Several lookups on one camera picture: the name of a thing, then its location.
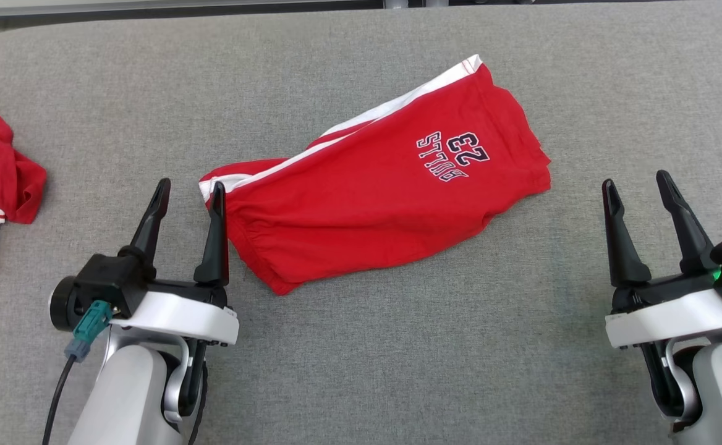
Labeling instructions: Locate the dark grey window sill rail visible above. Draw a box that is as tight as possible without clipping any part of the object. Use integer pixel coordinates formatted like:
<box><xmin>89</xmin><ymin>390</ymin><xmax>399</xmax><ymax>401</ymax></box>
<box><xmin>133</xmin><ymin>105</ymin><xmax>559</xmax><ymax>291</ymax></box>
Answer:
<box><xmin>0</xmin><ymin>0</ymin><xmax>386</xmax><ymax>19</ymax></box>

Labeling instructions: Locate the red Bulls shorts white stripe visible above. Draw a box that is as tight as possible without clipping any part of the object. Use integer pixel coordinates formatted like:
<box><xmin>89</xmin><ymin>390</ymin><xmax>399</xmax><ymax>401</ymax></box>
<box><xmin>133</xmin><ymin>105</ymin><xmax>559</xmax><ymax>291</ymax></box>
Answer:
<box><xmin>199</xmin><ymin>54</ymin><xmax>552</xmax><ymax>296</ymax></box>

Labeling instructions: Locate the thin black left camera cable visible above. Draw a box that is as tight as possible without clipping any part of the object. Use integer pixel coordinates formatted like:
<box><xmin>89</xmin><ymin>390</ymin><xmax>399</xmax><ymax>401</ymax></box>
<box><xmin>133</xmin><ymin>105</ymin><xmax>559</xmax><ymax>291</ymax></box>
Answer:
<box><xmin>43</xmin><ymin>355</ymin><xmax>77</xmax><ymax>445</ymax></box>

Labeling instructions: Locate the teal left camera connector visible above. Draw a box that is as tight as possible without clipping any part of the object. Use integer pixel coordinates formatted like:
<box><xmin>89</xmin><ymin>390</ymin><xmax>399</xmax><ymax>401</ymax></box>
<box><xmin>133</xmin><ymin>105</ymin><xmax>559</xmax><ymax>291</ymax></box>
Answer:
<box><xmin>64</xmin><ymin>300</ymin><xmax>114</xmax><ymax>362</ymax></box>

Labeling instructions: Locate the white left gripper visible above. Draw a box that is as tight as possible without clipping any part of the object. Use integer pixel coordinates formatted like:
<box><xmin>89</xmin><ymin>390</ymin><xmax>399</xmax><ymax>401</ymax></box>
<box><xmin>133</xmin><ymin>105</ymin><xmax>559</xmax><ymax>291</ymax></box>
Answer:
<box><xmin>111</xmin><ymin>179</ymin><xmax>239</xmax><ymax>347</ymax></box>

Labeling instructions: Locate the thin black left gripper cable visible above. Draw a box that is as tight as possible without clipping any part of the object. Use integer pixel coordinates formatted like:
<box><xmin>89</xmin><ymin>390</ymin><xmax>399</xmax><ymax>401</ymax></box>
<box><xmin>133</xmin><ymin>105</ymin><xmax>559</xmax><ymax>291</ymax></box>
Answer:
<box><xmin>188</xmin><ymin>371</ymin><xmax>208</xmax><ymax>445</ymax></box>

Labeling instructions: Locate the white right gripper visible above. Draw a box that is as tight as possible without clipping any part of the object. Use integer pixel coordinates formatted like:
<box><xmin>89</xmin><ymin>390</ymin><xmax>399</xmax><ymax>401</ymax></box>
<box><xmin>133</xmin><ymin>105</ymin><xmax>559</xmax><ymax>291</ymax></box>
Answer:
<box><xmin>602</xmin><ymin>170</ymin><xmax>722</xmax><ymax>350</ymax></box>

